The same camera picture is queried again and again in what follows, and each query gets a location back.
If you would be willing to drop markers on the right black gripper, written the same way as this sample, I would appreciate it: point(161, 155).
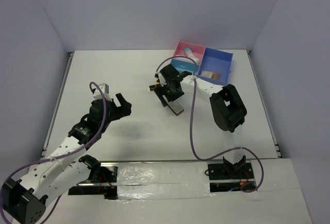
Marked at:
point(161, 90)

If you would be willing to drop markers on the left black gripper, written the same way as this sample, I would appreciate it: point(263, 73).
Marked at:
point(125, 107)

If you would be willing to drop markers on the long eyeshadow palette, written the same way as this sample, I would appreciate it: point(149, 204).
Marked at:
point(176, 108)

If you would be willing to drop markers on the square pink compact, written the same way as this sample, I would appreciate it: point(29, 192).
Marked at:
point(207, 74)

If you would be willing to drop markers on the white blue cream tube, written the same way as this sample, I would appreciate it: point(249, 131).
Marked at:
point(196, 60)

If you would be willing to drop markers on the teal capped cream tube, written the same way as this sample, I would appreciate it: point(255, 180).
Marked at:
point(188, 52)

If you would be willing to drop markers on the nine colour eyeshadow palette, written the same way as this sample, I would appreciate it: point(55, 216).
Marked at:
point(216, 76)

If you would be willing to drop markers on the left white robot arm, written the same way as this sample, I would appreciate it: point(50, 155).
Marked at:
point(27, 198)

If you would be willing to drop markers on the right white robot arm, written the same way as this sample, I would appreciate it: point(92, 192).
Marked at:
point(228, 109)

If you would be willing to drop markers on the black gold lipstick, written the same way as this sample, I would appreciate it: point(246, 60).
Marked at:
point(153, 87)

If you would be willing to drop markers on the light blue organizer bin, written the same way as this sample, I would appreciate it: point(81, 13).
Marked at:
point(183, 64)

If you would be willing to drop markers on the pink organizer bin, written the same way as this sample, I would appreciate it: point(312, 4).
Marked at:
point(194, 51)

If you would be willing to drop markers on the purple blue organizer bin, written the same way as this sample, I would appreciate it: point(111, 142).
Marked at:
point(217, 61)

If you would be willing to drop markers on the white foam board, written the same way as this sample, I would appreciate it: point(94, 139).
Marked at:
point(180, 193)

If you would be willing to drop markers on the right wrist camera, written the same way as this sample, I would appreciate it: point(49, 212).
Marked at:
point(161, 77)

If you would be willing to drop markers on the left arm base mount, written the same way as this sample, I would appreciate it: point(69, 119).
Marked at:
point(100, 181)

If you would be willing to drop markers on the aluminium rail frame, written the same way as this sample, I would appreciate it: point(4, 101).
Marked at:
point(50, 128)

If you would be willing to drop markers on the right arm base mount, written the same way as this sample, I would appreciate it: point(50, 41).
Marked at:
point(223, 177)

